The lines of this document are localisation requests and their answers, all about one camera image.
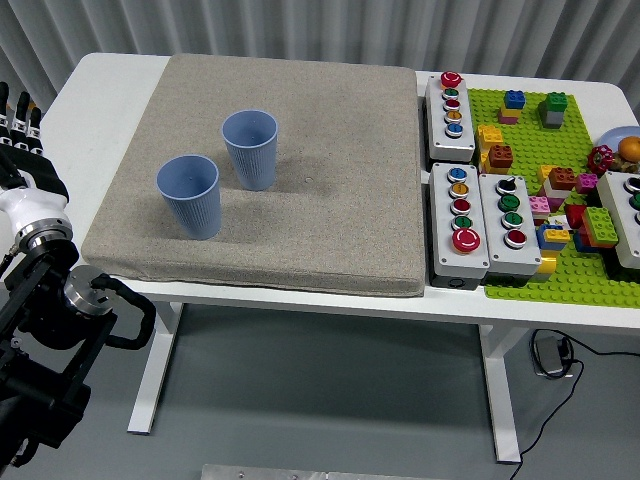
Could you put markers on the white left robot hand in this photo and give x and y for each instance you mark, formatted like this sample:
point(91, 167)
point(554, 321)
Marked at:
point(35, 210)

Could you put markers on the blue ribbed cup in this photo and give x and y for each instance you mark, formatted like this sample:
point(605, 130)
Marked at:
point(252, 160)
point(192, 210)

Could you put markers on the white table leg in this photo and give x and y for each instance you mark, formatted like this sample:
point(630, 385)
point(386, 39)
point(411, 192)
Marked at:
point(500, 390)
point(150, 390)

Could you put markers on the grey-brown mat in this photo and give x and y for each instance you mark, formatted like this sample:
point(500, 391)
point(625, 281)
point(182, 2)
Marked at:
point(325, 200)

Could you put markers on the grey pleated curtain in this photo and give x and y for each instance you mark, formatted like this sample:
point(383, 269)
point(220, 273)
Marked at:
point(320, 25)

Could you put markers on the grey five-button control box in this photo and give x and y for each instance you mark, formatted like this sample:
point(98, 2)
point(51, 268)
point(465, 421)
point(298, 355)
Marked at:
point(437, 125)
point(442, 250)

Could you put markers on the control box with black selector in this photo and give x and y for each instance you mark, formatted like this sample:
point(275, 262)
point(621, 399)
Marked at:
point(500, 250)

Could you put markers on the brown toy brick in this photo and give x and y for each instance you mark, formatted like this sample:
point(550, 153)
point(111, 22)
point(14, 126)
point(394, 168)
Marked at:
point(500, 157)
point(562, 177)

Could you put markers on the pink toy brick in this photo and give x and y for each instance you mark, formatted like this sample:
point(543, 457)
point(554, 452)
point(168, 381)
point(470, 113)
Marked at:
point(507, 120)
point(540, 204)

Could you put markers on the blue toy brick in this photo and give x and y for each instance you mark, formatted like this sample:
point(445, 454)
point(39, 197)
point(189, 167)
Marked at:
point(542, 240)
point(515, 99)
point(580, 246)

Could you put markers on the green brick baseplate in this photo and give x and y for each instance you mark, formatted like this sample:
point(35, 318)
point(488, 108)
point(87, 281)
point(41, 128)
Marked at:
point(530, 145)

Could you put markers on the magenta toy brick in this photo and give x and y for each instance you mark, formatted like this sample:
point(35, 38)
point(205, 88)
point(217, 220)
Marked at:
point(556, 205)
point(586, 183)

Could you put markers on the white printed toy brick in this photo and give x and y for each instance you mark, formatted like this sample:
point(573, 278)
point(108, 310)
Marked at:
point(556, 221)

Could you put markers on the small yellow toy brick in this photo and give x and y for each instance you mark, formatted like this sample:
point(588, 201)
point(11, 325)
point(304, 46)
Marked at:
point(556, 235)

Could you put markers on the grey toy brick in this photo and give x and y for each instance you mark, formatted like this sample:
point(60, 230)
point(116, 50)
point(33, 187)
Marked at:
point(552, 119)

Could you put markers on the grey power adapter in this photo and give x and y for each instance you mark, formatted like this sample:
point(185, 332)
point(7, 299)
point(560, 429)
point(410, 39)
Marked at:
point(549, 356)

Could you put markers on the red toy brick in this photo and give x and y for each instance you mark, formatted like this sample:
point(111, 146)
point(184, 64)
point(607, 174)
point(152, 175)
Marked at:
point(575, 215)

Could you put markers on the orange toy brick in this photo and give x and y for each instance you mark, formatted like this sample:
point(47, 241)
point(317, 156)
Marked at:
point(590, 240)

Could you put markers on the large green toy brick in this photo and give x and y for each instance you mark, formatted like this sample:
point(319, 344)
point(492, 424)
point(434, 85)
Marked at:
point(600, 225)

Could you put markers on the red valve wheel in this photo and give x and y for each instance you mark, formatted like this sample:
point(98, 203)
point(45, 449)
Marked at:
point(600, 160)

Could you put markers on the blue plate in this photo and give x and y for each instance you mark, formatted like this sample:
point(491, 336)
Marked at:
point(612, 137)

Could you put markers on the grey push-button control box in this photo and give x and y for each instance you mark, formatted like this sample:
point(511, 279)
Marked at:
point(617, 210)

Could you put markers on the brown toy food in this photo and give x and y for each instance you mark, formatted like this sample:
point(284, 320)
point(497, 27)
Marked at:
point(625, 164)

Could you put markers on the orange toy fruit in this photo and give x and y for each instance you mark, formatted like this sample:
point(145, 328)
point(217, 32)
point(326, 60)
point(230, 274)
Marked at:
point(630, 148)

